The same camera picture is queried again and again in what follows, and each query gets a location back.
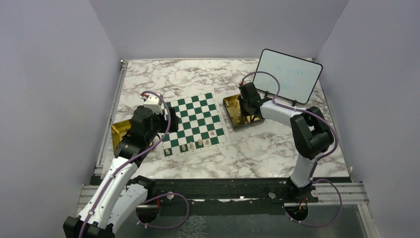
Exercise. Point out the green white chess board mat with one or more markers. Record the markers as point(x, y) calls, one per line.
point(198, 115)

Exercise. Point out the gold tin with dark pieces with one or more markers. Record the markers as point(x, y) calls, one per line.
point(118, 130)

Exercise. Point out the small whiteboard on stand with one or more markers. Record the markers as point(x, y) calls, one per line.
point(294, 78)

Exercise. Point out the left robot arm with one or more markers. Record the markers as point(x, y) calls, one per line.
point(108, 208)

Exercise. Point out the gold tin with light pieces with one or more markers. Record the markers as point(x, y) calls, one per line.
point(237, 121)

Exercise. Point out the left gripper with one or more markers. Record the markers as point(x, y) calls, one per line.
point(174, 120)

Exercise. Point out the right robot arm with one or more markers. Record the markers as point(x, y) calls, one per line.
point(312, 136)

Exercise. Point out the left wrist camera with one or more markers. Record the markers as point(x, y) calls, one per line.
point(153, 103)

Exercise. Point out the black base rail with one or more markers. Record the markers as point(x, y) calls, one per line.
point(242, 196)

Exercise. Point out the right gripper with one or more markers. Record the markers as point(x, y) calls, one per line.
point(244, 113)

